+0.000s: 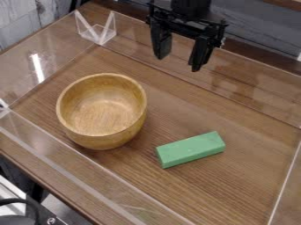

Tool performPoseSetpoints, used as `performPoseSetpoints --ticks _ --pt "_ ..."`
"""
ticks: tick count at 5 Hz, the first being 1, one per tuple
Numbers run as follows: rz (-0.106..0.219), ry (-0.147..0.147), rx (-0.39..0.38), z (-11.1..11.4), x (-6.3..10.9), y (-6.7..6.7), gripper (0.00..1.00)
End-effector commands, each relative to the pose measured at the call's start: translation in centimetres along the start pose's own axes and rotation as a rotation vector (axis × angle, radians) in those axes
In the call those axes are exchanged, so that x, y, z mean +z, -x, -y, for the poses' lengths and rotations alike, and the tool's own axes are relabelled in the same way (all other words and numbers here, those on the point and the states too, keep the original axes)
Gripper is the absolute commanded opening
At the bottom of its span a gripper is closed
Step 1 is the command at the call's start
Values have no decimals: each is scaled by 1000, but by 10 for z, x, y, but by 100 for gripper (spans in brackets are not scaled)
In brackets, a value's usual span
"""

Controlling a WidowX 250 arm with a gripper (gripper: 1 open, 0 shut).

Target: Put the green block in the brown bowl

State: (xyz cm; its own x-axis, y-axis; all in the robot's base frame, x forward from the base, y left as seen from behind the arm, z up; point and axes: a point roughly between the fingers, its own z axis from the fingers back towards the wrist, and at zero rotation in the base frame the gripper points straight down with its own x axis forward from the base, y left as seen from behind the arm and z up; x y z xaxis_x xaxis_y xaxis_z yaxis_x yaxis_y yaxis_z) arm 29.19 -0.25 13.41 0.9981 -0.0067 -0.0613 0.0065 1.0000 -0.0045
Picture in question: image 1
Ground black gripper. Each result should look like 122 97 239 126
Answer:
147 0 228 72

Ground green rectangular block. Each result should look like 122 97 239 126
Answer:
156 131 225 169

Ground brown wooden bowl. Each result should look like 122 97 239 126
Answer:
54 73 147 150

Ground clear acrylic tray walls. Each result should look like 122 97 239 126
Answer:
0 6 301 225

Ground black metal bracket with bolt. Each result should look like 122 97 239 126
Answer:
23 195 68 225

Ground black cable at corner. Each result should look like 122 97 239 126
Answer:
0 198 42 225

